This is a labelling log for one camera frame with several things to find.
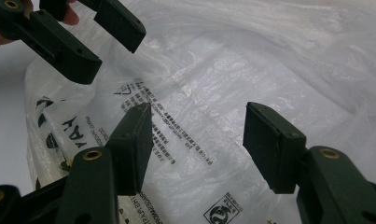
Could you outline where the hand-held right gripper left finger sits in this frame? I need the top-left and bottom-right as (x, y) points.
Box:
(54, 102), (155, 224)

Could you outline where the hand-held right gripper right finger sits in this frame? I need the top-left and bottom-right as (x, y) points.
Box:
(243, 101), (376, 224)

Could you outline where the clear printed plastic bag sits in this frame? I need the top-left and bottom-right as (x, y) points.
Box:
(23, 0), (376, 224)

